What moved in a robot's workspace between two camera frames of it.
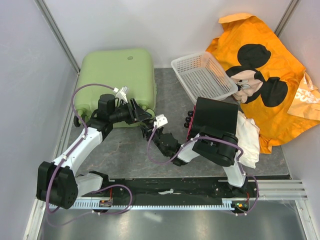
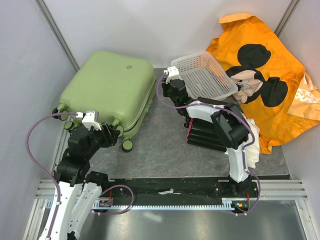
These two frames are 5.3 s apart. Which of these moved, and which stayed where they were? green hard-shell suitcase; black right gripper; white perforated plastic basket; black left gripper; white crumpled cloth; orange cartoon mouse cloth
Moved: black left gripper; black right gripper; green hard-shell suitcase
Stayed: orange cartoon mouse cloth; white crumpled cloth; white perforated plastic basket
